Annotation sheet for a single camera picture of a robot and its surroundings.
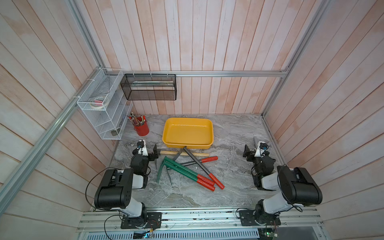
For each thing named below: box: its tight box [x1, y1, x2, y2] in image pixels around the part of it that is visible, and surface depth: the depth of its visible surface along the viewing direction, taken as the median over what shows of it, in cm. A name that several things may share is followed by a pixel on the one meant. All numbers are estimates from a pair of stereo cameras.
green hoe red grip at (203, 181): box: [156, 161, 216, 192], surface depth 87 cm
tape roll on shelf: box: [90, 95, 106, 109], surface depth 75 cm
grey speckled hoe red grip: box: [172, 146, 225, 190], surface depth 88 cm
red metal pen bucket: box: [133, 120, 150, 137], surface depth 104 cm
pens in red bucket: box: [128, 112, 146, 126], surface depth 99 cm
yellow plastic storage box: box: [162, 117, 214, 149], surface depth 110 cm
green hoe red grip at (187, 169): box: [163, 156, 215, 186], surface depth 89 cm
